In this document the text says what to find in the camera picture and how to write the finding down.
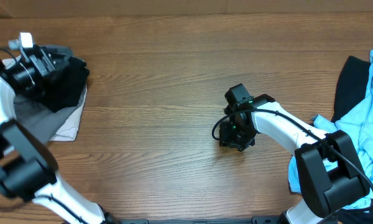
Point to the light blue garment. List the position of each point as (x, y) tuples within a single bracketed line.
[(358, 123)]

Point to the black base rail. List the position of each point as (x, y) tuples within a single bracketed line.
[(254, 220)]

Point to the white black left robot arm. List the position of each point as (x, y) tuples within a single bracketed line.
[(28, 170)]

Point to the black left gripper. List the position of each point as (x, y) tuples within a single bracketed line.
[(46, 68)]

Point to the grey folded shorts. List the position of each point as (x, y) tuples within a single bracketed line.
[(40, 121)]

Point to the black garment in pile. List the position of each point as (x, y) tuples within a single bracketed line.
[(351, 90)]

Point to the white folded cloth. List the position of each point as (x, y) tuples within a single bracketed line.
[(68, 124)]

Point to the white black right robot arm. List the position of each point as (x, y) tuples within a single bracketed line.
[(329, 170)]

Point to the black t-shirt with white logo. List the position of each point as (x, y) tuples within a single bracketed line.
[(67, 90)]

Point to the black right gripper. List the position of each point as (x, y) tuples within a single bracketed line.
[(229, 142)]

